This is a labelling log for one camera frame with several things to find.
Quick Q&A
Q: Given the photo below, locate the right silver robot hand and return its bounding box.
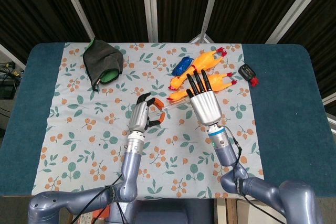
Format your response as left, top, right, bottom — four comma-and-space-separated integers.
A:
185, 69, 223, 125

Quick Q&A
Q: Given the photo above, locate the white frame post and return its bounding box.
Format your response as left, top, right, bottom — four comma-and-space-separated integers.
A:
322, 94, 336, 131
0, 42, 27, 68
141, 0, 160, 43
188, 0, 224, 44
265, 0, 336, 44
56, 0, 97, 41

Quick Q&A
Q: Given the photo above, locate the blue foil packet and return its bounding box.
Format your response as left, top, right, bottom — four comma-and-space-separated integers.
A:
172, 55, 194, 77

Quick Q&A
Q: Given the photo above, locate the yellow rubber chicken toy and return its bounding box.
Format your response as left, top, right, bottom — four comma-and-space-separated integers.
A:
169, 47, 228, 91
167, 71, 238, 102

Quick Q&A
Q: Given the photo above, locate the black device with red cap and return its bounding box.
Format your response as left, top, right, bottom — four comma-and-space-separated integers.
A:
238, 64, 260, 88

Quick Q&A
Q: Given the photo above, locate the dark grey pouch green lining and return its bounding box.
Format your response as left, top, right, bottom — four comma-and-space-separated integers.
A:
82, 37, 124, 92

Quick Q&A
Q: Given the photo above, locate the dark brown curtain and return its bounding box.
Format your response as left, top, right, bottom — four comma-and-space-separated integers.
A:
0, 0, 336, 99

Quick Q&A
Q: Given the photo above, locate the floral print tablecloth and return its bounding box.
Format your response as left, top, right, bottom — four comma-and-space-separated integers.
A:
31, 42, 265, 200

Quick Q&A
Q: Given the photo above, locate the clear glass test tube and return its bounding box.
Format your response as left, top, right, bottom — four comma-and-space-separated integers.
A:
148, 97, 193, 117

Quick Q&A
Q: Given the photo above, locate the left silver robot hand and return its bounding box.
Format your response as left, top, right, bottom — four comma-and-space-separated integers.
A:
128, 92, 166, 133

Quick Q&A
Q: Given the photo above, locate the blue felt table cover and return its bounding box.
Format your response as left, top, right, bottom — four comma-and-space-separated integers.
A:
0, 42, 336, 198

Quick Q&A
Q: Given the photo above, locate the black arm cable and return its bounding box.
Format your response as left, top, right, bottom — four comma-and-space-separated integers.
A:
70, 173, 124, 224
224, 125, 288, 224

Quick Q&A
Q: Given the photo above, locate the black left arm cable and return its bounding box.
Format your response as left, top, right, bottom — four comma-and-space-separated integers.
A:
70, 173, 124, 224

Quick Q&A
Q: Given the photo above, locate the grey robot torso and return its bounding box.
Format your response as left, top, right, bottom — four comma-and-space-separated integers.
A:
107, 199, 218, 224

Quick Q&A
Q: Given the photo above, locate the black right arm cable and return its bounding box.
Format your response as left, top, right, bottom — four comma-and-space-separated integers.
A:
224, 125, 288, 224

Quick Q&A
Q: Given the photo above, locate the black electronics with cables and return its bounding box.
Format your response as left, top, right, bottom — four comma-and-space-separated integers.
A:
0, 60, 25, 99

